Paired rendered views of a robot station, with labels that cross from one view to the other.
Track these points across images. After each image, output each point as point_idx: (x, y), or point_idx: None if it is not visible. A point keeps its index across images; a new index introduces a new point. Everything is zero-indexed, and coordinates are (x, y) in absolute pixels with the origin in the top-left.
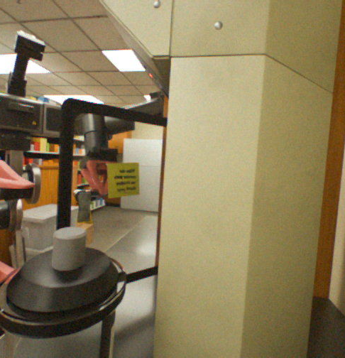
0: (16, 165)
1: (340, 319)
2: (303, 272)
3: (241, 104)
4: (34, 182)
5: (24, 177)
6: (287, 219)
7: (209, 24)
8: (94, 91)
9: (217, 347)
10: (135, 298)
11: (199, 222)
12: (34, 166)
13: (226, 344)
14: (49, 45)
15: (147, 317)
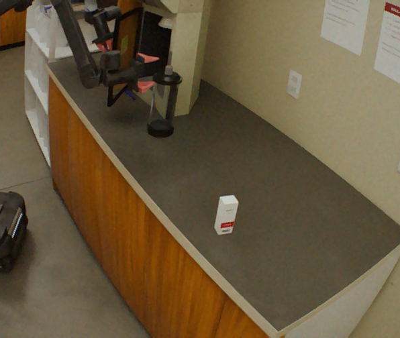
0: None
1: (204, 82)
2: (201, 65)
3: (195, 25)
4: None
5: None
6: (200, 50)
7: (188, 5)
8: None
9: (185, 90)
10: (121, 102)
11: (182, 57)
12: None
13: (188, 88)
14: None
15: (135, 104)
